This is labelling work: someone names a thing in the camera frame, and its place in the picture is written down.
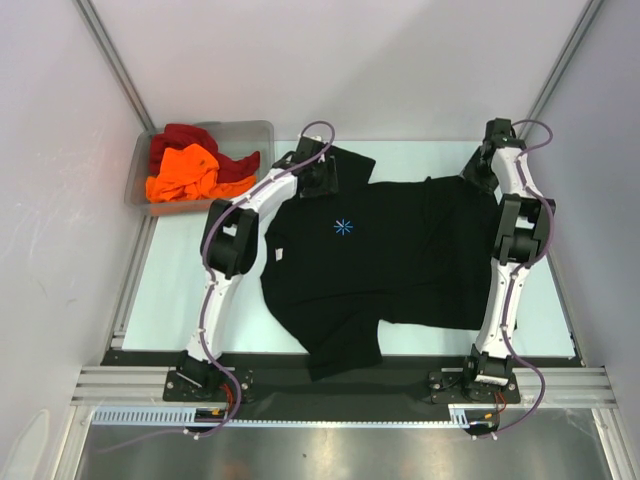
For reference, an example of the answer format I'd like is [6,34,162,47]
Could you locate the black t-shirt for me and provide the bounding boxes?
[261,149,498,381]

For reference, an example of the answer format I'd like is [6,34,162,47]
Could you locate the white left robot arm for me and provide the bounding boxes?
[176,144,338,400]

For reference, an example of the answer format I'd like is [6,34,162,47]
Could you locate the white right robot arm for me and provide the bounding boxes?
[461,145,555,401]

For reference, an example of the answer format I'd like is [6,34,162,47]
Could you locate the clear plastic bin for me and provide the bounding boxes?
[125,120,275,216]

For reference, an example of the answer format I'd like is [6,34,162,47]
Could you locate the orange t-shirt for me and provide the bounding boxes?
[145,145,257,204]

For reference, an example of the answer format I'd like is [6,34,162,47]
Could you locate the dark red t-shirt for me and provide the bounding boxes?
[149,123,261,183]

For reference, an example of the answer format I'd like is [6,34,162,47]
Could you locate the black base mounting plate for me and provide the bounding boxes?
[99,349,521,421]

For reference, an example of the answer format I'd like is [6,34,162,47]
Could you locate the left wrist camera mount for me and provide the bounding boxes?
[272,137,331,170]

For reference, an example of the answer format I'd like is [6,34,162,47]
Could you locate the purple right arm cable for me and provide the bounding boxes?
[462,118,556,441]

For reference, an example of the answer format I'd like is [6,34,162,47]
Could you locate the white slotted cable duct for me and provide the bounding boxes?
[92,406,496,429]

